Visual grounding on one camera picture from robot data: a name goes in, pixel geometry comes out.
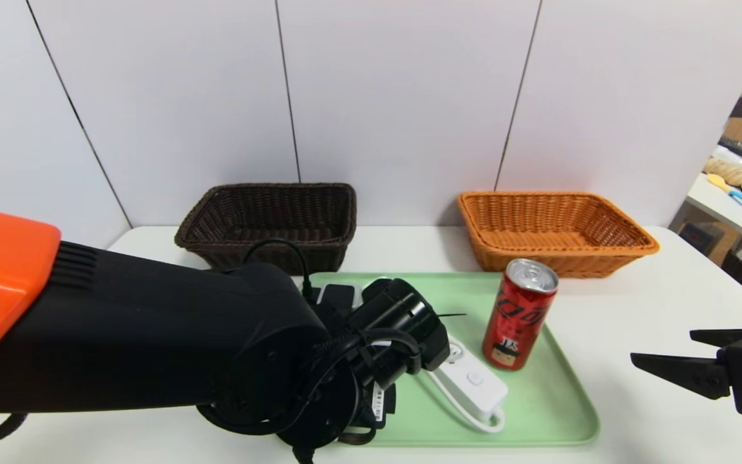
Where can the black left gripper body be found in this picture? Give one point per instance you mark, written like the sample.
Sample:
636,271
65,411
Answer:
379,405

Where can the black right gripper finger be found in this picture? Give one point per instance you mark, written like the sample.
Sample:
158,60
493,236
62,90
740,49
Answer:
686,374
725,337

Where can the red soda can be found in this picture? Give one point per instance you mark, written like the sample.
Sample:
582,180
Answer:
518,322

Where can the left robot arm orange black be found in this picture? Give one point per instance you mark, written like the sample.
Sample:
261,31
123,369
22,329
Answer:
152,335

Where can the orange wicker basket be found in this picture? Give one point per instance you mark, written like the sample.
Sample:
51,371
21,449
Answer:
558,261

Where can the dark brown wicker basket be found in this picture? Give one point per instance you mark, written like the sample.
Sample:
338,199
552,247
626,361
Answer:
229,212

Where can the brown cardboard box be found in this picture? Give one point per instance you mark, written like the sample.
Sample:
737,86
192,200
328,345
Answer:
699,238

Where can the white background table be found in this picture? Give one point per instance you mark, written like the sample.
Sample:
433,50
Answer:
725,206

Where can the light green plastic tray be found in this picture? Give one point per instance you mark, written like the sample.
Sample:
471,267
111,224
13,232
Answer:
538,399

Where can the yellow and blue tool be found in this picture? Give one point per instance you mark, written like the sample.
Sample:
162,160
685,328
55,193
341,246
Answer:
721,183

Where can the tan woven loaf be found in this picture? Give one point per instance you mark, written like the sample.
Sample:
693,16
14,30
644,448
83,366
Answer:
728,172

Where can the black brush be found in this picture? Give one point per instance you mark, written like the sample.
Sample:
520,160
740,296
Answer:
736,148

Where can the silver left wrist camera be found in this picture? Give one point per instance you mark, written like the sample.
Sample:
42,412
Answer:
342,296

